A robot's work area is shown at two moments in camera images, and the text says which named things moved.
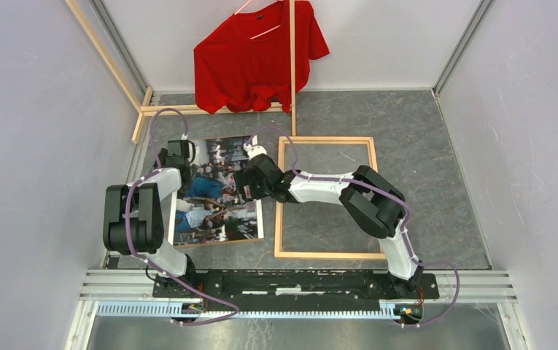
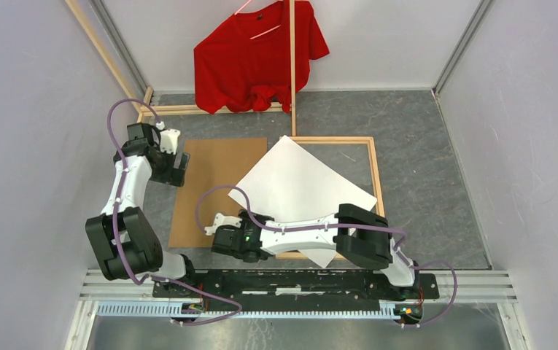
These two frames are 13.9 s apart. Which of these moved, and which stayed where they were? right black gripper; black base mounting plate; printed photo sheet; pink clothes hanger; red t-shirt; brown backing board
Moved: right black gripper; printed photo sheet
Stayed: pink clothes hanger; red t-shirt; black base mounting plate; brown backing board
